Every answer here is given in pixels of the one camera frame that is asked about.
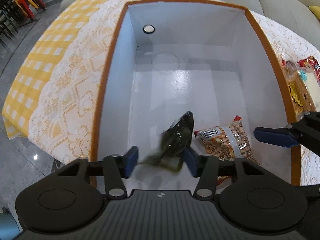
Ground waffle snack yellow label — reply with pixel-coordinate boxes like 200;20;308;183
281;59;315;120

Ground sliced bread bag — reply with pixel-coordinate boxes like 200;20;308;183
298;68;319;112

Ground brown patterned snack bag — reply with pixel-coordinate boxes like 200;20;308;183
194;115;260;185

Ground red chip bag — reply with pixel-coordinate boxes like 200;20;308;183
298;56;320;81

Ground dark green snack packet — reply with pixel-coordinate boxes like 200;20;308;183
139;111;194;172

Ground white lace tablecloth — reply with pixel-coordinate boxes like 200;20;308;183
29;0;319;185

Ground yellow cushion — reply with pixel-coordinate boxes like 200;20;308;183
309;5;320;21

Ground yellow checked tablecloth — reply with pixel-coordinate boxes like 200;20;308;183
2;0;107;139

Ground orange cardboard box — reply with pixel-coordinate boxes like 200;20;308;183
90;0;300;183

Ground black dining chair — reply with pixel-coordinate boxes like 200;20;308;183
1;0;23;37

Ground red yellow stools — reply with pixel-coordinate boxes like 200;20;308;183
13;0;46;21

